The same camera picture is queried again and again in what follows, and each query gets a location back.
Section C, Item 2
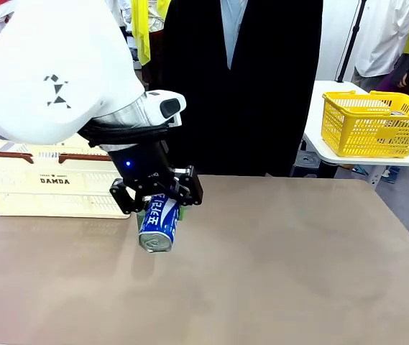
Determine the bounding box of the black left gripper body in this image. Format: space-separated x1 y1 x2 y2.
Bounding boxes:
106 138 176 193

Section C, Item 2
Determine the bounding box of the blue white drink can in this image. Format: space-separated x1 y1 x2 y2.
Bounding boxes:
138 193 182 254

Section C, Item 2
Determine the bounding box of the yellow plastic mesh basket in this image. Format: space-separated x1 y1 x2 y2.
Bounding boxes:
321 90 409 159

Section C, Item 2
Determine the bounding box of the cream folding shopping basket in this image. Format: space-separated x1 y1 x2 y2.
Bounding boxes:
0 138 134 219

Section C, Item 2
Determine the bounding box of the drink can with silver top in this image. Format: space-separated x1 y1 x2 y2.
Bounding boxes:
379 107 408 144

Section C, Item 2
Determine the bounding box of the white side table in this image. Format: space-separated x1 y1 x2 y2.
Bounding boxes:
303 80 409 185

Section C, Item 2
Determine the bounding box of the person in black coat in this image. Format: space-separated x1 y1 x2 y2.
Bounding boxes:
152 0 324 178

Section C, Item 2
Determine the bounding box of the bystander with yellow scarf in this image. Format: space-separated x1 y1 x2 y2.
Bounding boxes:
129 0 172 91

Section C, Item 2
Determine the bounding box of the bystander in white shirt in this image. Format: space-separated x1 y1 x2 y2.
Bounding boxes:
352 0 409 93

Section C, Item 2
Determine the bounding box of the black tripod pole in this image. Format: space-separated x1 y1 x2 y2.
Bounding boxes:
336 0 367 83

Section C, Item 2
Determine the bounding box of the bystander in dark skirt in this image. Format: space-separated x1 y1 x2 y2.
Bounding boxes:
104 0 133 47

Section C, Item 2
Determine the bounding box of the black braided cable bundle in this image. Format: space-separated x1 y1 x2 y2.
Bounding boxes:
76 121 171 149

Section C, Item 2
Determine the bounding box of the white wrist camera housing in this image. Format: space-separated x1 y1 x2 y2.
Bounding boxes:
142 89 188 129

